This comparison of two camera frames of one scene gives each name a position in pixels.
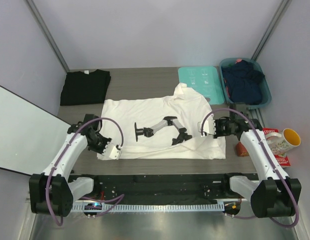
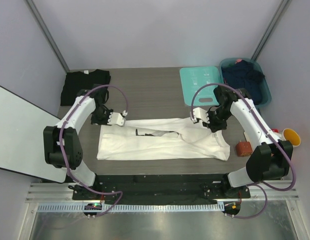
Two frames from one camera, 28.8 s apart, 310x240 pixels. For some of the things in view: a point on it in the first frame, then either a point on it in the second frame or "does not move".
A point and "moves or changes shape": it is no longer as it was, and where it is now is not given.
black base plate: x=213 y=186 does not move
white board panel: x=27 y=138 does not move
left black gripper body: x=98 y=144 to x=100 y=116
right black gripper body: x=223 y=127 to x=217 y=118
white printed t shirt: x=167 y=128 moves or changes shape
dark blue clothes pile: x=243 y=83 does not move
